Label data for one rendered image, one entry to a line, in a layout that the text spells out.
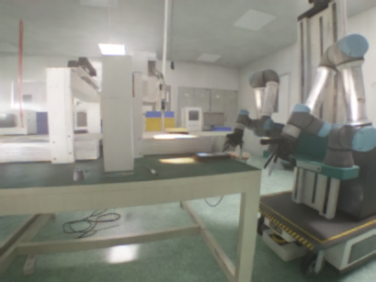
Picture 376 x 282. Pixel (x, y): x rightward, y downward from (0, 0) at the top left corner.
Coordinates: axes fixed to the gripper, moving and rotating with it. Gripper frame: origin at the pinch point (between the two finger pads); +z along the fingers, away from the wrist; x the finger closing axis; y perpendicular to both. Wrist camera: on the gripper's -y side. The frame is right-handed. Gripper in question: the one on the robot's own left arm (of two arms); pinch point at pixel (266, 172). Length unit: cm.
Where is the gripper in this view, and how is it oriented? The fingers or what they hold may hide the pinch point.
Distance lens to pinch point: 93.5
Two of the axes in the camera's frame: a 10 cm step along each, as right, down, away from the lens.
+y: 8.7, 4.4, -2.3
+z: -4.1, 9.0, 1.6
